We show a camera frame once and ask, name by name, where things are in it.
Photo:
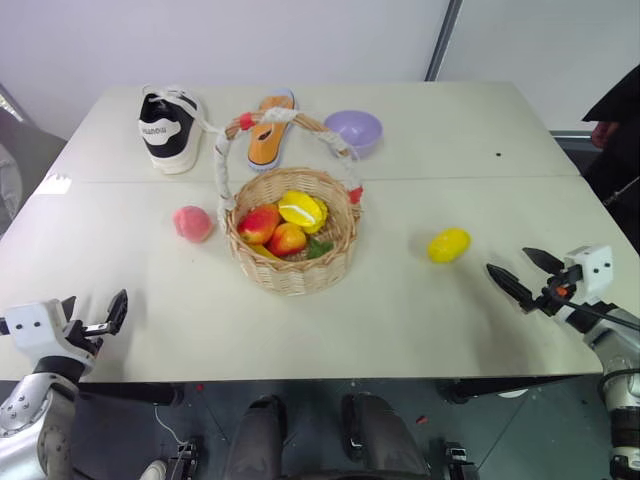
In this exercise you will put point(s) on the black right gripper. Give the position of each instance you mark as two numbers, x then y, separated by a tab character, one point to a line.
557	292

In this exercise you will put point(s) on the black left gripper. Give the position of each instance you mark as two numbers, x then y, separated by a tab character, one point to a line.
87	336

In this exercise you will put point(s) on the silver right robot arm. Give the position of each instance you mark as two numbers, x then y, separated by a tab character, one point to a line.
617	360

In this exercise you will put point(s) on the bystander bare hand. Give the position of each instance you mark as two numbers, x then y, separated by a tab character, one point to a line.
604	134

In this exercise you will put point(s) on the yellow lemon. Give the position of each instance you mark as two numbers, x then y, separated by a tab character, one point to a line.
448	245

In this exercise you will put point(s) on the pink peach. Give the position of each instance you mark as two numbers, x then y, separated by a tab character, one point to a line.
192	225

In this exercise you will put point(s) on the white paper scrap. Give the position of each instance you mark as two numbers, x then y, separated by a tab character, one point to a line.
56	182

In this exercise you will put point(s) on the person in black clothes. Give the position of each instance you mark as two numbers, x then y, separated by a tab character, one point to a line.
622	150

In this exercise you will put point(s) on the yellow banana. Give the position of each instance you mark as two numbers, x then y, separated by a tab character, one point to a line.
262	250

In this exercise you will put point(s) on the red yellow mango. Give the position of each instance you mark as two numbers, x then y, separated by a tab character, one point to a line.
257	224

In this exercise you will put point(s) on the black and white sneaker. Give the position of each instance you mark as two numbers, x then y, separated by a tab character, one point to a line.
167	132

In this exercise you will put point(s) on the red orange apple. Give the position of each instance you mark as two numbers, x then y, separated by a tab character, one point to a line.
287	239

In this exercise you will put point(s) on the green leaf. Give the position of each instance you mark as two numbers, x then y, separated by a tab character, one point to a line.
318	248

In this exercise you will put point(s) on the dark rounded shape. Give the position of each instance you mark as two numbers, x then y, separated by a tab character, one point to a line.
260	440
380	440

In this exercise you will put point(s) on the purple bowl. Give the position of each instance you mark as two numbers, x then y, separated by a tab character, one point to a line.
357	131

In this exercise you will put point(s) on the yellow starfruit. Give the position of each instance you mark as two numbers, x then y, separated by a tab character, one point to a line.
302	210

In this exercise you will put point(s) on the orange sandal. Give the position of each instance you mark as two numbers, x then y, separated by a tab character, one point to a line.
267	135

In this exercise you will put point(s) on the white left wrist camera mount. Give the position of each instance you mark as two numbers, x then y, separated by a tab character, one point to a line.
35	325

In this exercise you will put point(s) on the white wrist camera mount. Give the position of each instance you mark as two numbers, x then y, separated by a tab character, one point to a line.
35	325
592	270

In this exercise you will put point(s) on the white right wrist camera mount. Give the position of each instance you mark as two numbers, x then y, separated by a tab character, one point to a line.
592	270

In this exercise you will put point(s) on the grey wall pillar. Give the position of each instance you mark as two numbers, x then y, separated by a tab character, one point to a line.
442	40

